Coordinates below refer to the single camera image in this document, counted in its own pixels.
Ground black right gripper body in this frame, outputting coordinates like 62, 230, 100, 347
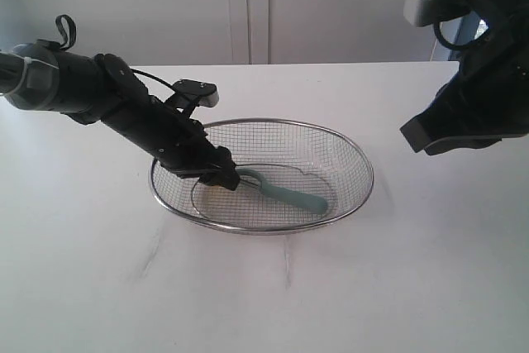
437, 0, 528, 138

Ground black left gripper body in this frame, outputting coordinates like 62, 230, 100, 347
152, 112, 218, 177

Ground light blue vegetable peeler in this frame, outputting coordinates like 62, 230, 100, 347
237, 168, 328, 215

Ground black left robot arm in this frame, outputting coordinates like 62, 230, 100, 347
1, 41, 240, 190

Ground white cabinet doors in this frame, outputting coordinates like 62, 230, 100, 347
1, 0, 435, 65

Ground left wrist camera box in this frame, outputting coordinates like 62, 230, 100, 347
164, 79, 219, 117

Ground oval wire mesh basket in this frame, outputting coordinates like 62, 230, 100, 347
149, 118, 374, 235

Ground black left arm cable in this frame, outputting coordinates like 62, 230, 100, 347
55, 14, 174, 93

